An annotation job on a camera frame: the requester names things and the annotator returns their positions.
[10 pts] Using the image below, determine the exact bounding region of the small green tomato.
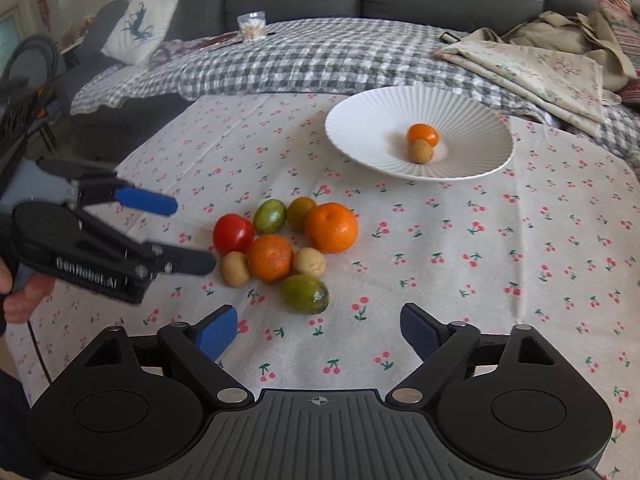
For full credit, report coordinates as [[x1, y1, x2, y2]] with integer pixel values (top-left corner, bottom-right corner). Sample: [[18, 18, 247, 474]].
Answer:
[[253, 198, 286, 235]]

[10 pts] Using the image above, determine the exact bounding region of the orange-green tomato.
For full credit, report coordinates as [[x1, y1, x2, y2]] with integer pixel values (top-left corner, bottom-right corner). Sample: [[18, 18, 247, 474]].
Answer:
[[286, 197, 317, 232]]

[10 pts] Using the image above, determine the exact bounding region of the small orange tomato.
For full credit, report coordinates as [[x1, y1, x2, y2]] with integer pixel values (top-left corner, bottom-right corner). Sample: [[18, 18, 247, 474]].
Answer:
[[406, 122, 439, 148]]

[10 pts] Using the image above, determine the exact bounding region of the striped colourful pillow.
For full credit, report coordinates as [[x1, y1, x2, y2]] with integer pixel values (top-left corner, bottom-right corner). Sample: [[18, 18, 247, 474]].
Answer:
[[594, 0, 639, 106]]

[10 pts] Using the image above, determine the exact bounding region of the grey checked blanket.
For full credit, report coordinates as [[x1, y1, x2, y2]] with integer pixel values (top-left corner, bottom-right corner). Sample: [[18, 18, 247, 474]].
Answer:
[[69, 16, 640, 172]]

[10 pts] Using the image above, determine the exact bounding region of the red tomato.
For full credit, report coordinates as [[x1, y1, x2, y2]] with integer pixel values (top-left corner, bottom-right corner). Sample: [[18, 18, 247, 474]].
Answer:
[[213, 214, 255, 256]]

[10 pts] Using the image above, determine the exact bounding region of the white ribbed plate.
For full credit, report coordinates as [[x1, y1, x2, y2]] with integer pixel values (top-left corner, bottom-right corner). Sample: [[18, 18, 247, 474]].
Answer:
[[326, 86, 515, 182]]

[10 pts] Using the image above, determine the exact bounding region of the floral beige cloth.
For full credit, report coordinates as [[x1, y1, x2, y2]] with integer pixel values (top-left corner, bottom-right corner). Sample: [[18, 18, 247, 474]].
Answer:
[[434, 40, 613, 139]]

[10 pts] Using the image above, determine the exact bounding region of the white deer print pillow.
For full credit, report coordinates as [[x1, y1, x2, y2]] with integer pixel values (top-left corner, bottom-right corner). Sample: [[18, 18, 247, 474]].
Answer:
[[101, 0, 179, 66]]

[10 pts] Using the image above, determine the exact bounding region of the black cable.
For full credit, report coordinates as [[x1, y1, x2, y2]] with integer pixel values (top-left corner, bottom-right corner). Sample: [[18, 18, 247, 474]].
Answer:
[[0, 32, 64, 111]]

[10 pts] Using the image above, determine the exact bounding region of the large orange tangerine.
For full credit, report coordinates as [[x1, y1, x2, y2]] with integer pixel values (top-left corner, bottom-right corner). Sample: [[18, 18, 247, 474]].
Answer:
[[305, 203, 359, 254]]

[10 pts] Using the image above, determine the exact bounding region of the cherry print tablecloth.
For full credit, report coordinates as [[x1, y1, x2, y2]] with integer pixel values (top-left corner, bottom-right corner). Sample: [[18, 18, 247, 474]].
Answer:
[[6, 94, 639, 479]]

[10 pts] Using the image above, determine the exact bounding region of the large green fruit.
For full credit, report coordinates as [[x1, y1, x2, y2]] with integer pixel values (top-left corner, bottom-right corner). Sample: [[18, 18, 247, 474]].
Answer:
[[280, 274, 330, 315]]

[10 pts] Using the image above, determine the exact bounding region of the clear toothpick container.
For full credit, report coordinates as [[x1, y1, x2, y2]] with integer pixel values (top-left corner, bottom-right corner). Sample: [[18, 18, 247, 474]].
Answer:
[[238, 11, 267, 42]]

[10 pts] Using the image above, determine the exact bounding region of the person's left hand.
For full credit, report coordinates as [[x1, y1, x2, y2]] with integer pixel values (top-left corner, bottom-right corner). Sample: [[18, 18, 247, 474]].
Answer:
[[0, 261, 55, 324]]

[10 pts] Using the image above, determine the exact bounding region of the brown kiwi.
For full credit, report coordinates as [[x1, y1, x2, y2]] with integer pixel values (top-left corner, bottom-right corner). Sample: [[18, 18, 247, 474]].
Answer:
[[220, 252, 252, 288], [293, 247, 326, 278], [408, 139, 434, 165]]

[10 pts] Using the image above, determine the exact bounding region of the smaller orange tangerine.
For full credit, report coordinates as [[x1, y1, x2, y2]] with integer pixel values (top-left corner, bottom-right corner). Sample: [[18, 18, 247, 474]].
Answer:
[[245, 234, 293, 283]]

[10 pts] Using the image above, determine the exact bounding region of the brown kiwi in plate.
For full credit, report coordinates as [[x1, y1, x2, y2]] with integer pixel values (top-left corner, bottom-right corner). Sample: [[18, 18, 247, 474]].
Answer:
[[408, 139, 434, 165]]

